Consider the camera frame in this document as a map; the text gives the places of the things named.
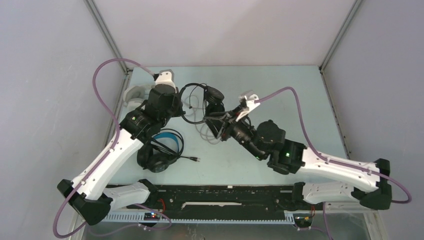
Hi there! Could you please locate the right aluminium frame post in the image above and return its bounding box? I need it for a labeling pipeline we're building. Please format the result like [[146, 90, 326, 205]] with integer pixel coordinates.
[[319, 0, 364, 74]]

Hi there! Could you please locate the white gaming headset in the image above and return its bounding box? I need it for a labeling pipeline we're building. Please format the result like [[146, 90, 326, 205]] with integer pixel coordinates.
[[122, 84, 220, 145]]

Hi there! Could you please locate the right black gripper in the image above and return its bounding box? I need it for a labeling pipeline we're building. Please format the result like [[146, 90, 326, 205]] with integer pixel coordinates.
[[202, 104, 264, 161]]

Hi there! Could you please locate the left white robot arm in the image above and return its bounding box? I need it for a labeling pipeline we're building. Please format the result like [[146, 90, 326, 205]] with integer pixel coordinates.
[[57, 83, 181, 226]]

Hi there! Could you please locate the aluminium frame post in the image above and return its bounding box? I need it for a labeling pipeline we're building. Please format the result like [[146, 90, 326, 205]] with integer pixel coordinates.
[[319, 0, 364, 74], [83, 0, 123, 59]]

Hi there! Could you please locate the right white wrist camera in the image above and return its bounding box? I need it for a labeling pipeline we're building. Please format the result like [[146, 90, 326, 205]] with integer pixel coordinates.
[[235, 92, 261, 122]]

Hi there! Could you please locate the small black on-ear headphones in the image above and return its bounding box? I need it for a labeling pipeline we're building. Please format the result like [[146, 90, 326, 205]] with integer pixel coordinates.
[[179, 83, 225, 125]]

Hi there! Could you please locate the left aluminium frame post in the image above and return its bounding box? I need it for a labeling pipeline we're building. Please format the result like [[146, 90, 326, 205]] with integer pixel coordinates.
[[83, 0, 123, 59]]

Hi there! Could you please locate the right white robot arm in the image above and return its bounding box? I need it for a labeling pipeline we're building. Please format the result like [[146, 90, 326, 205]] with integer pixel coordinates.
[[203, 106, 392, 210]]

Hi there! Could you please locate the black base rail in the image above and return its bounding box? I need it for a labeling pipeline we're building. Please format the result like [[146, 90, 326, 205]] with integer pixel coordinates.
[[126, 184, 332, 221]]

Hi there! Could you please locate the black headset with blue band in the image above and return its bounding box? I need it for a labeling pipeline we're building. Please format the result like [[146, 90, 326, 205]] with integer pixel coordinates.
[[136, 128, 200, 173]]

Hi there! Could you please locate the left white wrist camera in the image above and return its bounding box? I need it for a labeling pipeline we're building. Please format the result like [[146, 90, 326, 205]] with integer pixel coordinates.
[[153, 69, 177, 91]]

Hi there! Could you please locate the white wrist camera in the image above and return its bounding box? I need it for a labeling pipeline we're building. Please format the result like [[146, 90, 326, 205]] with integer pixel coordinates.
[[153, 69, 177, 91], [235, 92, 261, 122]]

